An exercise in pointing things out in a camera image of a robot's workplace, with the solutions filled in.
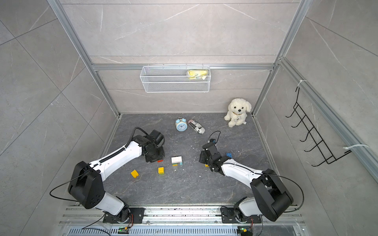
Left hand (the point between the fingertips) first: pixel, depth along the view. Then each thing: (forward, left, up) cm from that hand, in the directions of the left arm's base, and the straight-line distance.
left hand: (163, 155), depth 85 cm
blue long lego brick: (+4, -42, -10) cm, 43 cm away
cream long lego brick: (+1, -7, -8) cm, 11 cm away
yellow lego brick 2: (-3, -6, -9) cm, 11 cm away
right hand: (+1, -24, -4) cm, 25 cm away
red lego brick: (-7, +1, +6) cm, 9 cm away
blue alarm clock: (+26, -10, -3) cm, 28 cm away
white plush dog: (+30, -50, +7) cm, 59 cm away
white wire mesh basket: (+48, -7, +20) cm, 53 cm away
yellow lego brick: (-7, +1, -6) cm, 9 cm away
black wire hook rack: (-16, -72, +24) cm, 78 cm away
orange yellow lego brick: (-3, -26, -9) cm, 28 cm away
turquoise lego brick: (-2, -10, -8) cm, 13 cm away
